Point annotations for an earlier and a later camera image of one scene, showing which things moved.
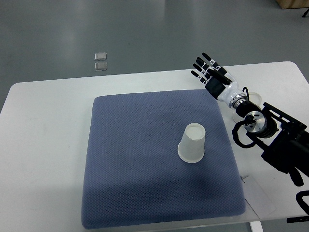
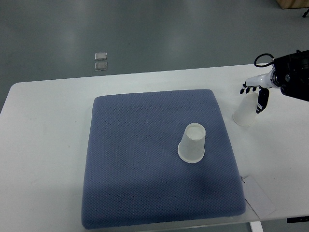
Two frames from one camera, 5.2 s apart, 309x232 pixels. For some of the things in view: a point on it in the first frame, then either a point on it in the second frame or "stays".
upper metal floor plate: [100, 56] stays
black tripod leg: [305, 13] stays
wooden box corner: [284, 4] stays
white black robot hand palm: [229, 93] -> [264, 80]
